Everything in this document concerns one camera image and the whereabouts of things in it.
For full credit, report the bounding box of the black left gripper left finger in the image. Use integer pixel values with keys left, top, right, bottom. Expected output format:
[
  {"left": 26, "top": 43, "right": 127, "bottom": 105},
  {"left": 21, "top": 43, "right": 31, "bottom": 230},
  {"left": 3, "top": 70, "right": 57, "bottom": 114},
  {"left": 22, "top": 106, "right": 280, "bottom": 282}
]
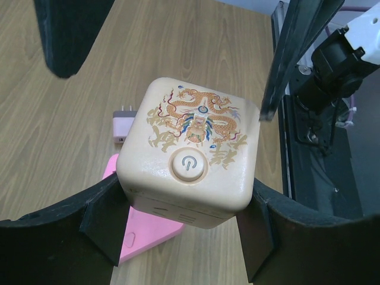
[{"left": 1, "top": 174, "right": 129, "bottom": 284}]

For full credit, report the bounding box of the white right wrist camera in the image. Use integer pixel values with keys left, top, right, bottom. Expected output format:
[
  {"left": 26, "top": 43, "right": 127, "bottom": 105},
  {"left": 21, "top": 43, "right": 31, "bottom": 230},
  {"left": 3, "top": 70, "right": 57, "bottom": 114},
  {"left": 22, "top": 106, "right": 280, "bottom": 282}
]
[{"left": 344, "top": 2, "right": 379, "bottom": 65}]

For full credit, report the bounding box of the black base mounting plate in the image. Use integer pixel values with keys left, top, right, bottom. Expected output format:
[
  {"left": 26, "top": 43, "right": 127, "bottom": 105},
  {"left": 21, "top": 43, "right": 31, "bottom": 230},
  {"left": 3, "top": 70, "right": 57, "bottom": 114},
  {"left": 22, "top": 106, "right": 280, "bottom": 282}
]
[{"left": 278, "top": 96, "right": 363, "bottom": 220}]

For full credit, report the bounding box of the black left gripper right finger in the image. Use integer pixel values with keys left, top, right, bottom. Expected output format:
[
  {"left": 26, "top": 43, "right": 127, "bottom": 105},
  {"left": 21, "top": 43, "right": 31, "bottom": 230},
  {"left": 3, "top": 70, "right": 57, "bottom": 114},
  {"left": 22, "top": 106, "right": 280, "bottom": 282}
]
[{"left": 236, "top": 179, "right": 379, "bottom": 284}]

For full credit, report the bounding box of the pink triangular power strip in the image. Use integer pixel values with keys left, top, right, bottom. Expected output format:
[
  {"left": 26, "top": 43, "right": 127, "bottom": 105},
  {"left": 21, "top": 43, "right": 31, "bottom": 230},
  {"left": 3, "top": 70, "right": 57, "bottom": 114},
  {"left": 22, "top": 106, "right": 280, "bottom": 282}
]
[{"left": 102, "top": 153, "right": 185, "bottom": 264}]

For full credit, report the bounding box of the small pink plug adapter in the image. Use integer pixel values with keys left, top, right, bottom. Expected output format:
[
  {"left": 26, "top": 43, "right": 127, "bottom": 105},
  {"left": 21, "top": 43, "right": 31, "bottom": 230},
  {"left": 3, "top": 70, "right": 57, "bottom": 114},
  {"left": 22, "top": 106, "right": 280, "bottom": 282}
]
[{"left": 112, "top": 106, "right": 137, "bottom": 144}]

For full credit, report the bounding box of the beige cube socket adapter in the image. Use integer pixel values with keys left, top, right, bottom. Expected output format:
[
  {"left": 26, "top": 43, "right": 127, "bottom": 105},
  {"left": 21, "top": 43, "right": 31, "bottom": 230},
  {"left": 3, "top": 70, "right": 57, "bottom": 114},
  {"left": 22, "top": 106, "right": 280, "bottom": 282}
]
[{"left": 116, "top": 77, "right": 260, "bottom": 229}]

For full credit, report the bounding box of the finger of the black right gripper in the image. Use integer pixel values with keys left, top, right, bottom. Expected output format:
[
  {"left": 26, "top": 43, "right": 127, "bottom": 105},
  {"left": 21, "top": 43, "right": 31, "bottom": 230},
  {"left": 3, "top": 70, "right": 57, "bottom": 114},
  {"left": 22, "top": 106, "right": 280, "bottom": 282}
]
[{"left": 34, "top": 0, "right": 114, "bottom": 79}]

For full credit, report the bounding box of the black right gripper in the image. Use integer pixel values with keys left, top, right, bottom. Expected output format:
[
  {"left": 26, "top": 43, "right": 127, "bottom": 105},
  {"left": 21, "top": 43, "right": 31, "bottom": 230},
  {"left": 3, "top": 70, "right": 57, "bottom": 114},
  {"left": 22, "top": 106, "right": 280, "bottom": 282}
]
[{"left": 259, "top": 0, "right": 379, "bottom": 121}]

